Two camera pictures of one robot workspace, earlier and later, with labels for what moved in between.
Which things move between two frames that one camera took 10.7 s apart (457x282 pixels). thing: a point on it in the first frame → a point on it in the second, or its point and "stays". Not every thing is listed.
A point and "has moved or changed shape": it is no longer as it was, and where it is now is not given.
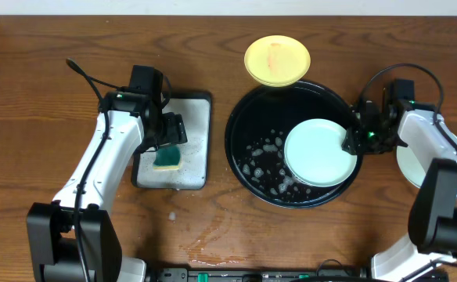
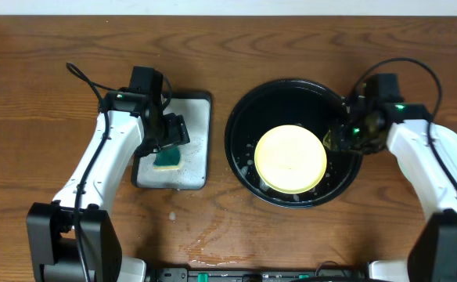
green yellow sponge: (167, 157) stays
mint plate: (314, 153) has moved or changed shape
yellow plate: (277, 61) → (290, 159)
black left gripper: (172, 131) stays
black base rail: (356, 274) stays
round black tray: (255, 136) stays
